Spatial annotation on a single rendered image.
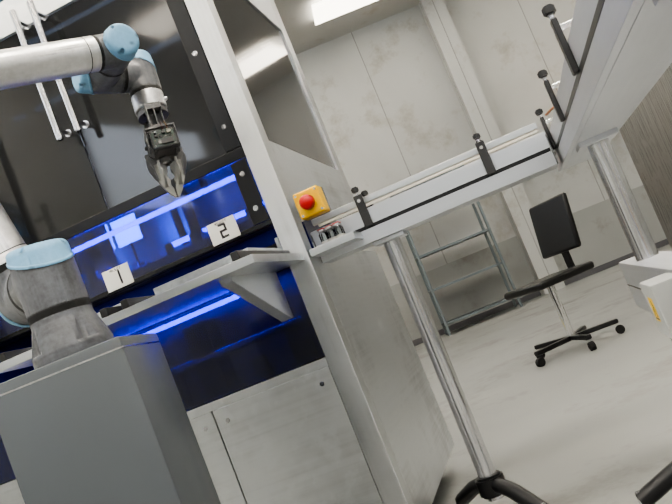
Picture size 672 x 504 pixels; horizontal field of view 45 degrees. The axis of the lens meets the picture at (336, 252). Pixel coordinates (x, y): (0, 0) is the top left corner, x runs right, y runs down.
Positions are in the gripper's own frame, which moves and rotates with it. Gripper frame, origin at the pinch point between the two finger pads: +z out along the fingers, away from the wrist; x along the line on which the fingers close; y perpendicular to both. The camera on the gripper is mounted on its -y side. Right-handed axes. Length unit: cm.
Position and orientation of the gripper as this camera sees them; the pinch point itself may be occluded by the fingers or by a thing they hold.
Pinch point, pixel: (176, 193)
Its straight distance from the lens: 186.7
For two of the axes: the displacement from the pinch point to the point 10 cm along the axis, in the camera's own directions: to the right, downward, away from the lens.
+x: 9.3, -2.6, 2.6
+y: 1.7, -3.3, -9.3
